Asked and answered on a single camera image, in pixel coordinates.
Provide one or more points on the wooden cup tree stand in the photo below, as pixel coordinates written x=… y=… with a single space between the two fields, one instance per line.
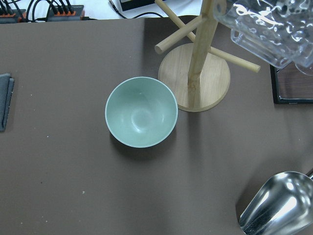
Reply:
x=197 y=73

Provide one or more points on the grey folded cloth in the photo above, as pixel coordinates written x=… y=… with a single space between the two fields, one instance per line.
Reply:
x=6 y=89

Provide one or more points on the clear glass mug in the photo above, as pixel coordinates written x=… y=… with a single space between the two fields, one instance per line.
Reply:
x=278 y=31

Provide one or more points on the black framed glass tray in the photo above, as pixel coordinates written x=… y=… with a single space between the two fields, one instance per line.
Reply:
x=290 y=86

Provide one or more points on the mint green bowl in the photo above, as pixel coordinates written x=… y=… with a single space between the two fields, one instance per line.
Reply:
x=141 y=112

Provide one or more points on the metal scoop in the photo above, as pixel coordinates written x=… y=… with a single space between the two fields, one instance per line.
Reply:
x=282 y=206

